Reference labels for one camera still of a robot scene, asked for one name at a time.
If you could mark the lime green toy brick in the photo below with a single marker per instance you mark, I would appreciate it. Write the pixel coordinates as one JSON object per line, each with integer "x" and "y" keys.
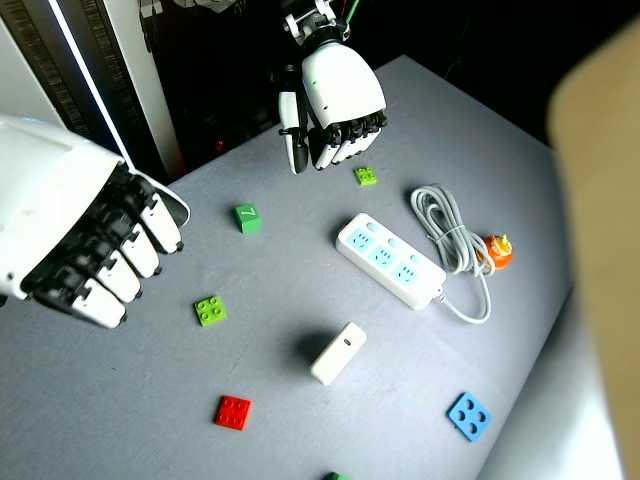
{"x": 366, "y": 176}
{"x": 210, "y": 311}

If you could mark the white power adapter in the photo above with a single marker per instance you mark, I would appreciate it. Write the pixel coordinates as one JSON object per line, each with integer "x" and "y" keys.
{"x": 337, "y": 355}

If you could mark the grey table cloth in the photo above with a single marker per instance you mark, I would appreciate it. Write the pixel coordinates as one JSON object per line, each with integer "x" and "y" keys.
{"x": 150, "y": 400}

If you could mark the red toy brick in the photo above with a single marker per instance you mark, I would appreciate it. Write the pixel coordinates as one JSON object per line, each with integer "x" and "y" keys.
{"x": 233, "y": 413}

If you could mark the orange pumpkin toy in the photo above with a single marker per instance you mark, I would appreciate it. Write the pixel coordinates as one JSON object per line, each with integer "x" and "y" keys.
{"x": 500, "y": 255}

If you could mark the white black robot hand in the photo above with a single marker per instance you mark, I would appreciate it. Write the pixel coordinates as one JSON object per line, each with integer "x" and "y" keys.
{"x": 60, "y": 200}
{"x": 340, "y": 85}

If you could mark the white light strip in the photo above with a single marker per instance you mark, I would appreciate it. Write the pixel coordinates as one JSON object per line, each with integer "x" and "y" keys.
{"x": 90, "y": 75}

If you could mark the dark green block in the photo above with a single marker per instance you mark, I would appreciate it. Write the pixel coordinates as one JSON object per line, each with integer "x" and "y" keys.
{"x": 336, "y": 477}

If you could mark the white blue power strip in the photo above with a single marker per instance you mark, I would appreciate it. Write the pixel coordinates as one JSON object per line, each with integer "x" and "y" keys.
{"x": 390, "y": 260}

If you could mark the beige blurred panel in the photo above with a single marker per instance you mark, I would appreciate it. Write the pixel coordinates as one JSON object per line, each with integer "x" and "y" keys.
{"x": 600, "y": 200}

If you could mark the green number seven cube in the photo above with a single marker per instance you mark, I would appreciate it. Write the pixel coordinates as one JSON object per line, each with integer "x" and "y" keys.
{"x": 248, "y": 220}

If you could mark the blue four-hole block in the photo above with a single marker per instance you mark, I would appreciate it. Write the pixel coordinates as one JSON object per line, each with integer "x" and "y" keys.
{"x": 469, "y": 417}

